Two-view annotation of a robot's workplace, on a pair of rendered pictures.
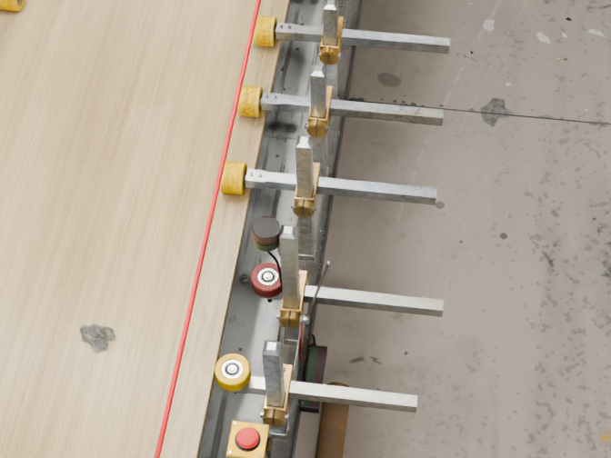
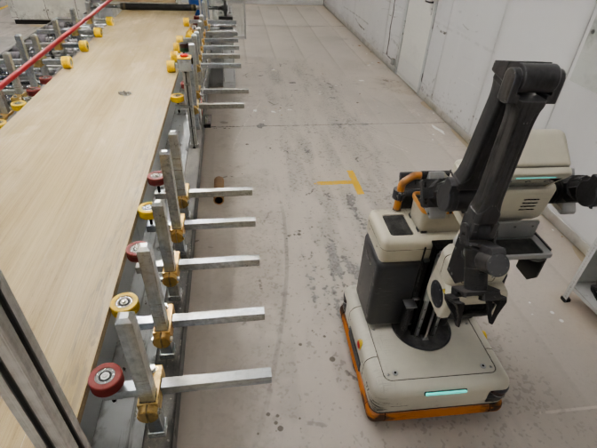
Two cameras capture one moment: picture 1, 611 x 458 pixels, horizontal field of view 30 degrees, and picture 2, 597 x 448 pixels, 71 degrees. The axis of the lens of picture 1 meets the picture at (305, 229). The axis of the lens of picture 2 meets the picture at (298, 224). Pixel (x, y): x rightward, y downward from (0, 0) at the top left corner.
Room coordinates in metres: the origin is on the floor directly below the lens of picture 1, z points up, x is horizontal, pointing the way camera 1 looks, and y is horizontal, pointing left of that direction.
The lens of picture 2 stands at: (-1.51, 0.24, 1.85)
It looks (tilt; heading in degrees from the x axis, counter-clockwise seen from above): 36 degrees down; 341
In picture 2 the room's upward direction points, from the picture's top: 3 degrees clockwise
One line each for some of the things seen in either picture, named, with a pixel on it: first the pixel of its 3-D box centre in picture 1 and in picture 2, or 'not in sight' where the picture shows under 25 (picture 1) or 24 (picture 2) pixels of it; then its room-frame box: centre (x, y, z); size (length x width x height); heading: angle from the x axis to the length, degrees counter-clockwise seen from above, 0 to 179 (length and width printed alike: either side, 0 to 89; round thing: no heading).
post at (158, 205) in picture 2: not in sight; (168, 260); (-0.35, 0.31, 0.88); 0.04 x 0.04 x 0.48; 81
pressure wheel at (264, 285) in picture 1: (268, 287); not in sight; (1.43, 0.09, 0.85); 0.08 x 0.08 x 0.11
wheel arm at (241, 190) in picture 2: not in sight; (204, 193); (0.17, 0.13, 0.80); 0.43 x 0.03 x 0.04; 81
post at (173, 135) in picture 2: not in sight; (180, 182); (0.15, 0.23, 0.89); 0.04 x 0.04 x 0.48; 81
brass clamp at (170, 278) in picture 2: not in sight; (171, 268); (-0.33, 0.31, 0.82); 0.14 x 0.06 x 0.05; 171
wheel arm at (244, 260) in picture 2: not in sight; (199, 264); (-0.32, 0.21, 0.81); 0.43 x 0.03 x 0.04; 81
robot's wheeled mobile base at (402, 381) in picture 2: not in sight; (415, 342); (-0.42, -0.77, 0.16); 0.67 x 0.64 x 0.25; 170
